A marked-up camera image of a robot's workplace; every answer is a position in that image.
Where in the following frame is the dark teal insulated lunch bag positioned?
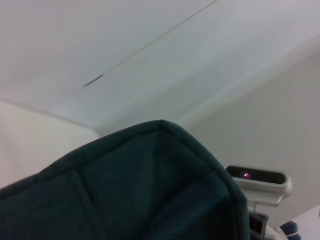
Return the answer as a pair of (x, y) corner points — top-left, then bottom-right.
(0, 119), (251, 240)

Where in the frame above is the blue white robot torso part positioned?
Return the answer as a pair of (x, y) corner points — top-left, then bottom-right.
(277, 221), (301, 240)

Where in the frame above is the silver head depth camera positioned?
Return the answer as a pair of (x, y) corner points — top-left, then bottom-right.
(226, 164), (293, 208)

